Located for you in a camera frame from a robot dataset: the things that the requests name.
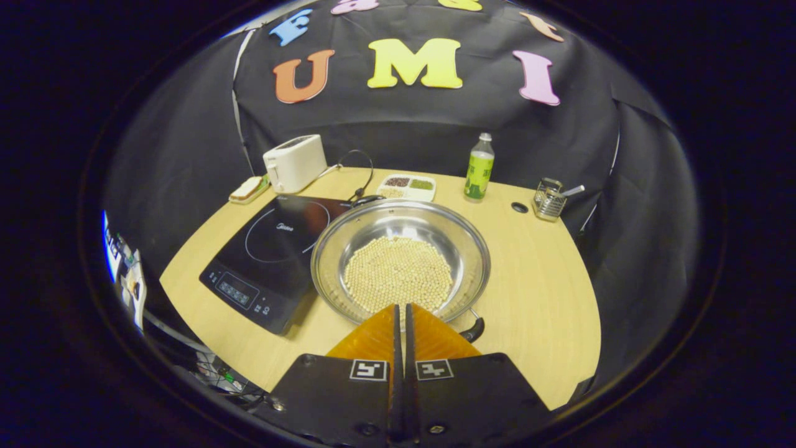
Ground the sandwich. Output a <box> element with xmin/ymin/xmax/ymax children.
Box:
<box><xmin>231</xmin><ymin>176</ymin><xmax>263</xmax><ymax>201</ymax></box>

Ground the pile of soybeans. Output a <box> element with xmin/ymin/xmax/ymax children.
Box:
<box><xmin>344</xmin><ymin>236</ymin><xmax>454</xmax><ymax>315</ymax></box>

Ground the stainless steel pot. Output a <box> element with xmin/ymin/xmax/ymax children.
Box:
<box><xmin>310</xmin><ymin>199</ymin><xmax>492</xmax><ymax>344</ymax></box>

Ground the green tea bottle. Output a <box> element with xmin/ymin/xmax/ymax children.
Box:
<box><xmin>463</xmin><ymin>133</ymin><xmax>496</xmax><ymax>203</ymax></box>

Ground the white divided bean dish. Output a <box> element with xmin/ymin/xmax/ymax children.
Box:
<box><xmin>377</xmin><ymin>174</ymin><xmax>437</xmax><ymax>203</ymax></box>

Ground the white sandwich tray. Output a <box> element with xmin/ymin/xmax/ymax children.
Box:
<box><xmin>228</xmin><ymin>174</ymin><xmax>271</xmax><ymax>205</ymax></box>

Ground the white blurry object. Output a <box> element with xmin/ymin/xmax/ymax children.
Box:
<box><xmin>103</xmin><ymin>212</ymin><xmax>148</xmax><ymax>330</ymax></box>

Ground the white toaster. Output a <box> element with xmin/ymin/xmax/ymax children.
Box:
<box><xmin>263</xmin><ymin>134</ymin><xmax>328</xmax><ymax>194</ymax></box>

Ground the black induction cooktop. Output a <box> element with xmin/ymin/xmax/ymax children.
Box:
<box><xmin>199</xmin><ymin>194</ymin><xmax>368</xmax><ymax>335</ymax></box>

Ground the metal wire utensil holder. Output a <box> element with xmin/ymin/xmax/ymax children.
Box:
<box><xmin>533</xmin><ymin>178</ymin><xmax>567</xmax><ymax>222</ymax></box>

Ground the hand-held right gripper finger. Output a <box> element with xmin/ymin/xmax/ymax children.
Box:
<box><xmin>404</xmin><ymin>303</ymin><xmax>554</xmax><ymax>444</ymax></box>
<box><xmin>252</xmin><ymin>304</ymin><xmax>404</xmax><ymax>446</ymax></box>

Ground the bundle of floor cables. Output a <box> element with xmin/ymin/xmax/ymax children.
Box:
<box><xmin>143</xmin><ymin>311</ymin><xmax>268</xmax><ymax>408</ymax></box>

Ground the black power cable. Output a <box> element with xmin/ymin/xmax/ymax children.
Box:
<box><xmin>338</xmin><ymin>149</ymin><xmax>386</xmax><ymax>208</ymax></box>

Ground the black backdrop cloth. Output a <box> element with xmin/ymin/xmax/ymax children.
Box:
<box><xmin>103</xmin><ymin>0</ymin><xmax>700</xmax><ymax>399</ymax></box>

